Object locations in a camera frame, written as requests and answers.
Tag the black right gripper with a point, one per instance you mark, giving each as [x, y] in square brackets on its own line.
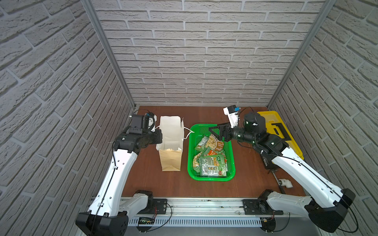
[226, 128]

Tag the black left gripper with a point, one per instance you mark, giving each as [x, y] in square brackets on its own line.
[158, 135]

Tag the brown paper bag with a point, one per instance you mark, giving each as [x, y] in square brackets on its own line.
[173, 135]

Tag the orange green condiment packet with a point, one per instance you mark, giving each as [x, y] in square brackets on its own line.
[206, 152]

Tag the green condiment packet top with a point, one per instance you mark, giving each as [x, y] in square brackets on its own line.
[214, 144]

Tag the green white condiment packet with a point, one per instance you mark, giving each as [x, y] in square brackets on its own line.
[213, 166]

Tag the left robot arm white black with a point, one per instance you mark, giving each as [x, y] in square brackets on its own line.
[115, 177]

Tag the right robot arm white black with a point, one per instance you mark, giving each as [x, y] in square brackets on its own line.
[326, 205]

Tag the white pipe elbow fitting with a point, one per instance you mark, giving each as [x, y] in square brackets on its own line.
[285, 183]

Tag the green plastic basket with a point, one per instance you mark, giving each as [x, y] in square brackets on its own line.
[197, 141]

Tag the yellow black toolbox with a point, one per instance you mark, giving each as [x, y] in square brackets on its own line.
[275, 125]

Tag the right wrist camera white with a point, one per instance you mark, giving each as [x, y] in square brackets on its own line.
[232, 112]

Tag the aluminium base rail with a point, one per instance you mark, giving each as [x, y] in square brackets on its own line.
[201, 212]

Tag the black tool handle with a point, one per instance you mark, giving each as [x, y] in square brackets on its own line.
[279, 184]

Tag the aluminium corner post left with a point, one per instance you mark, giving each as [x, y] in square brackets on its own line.
[92, 15]

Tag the aluminium corner post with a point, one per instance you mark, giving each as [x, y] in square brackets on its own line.
[316, 25]
[92, 15]

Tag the aluminium corner post right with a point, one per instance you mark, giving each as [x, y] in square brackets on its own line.
[316, 25]

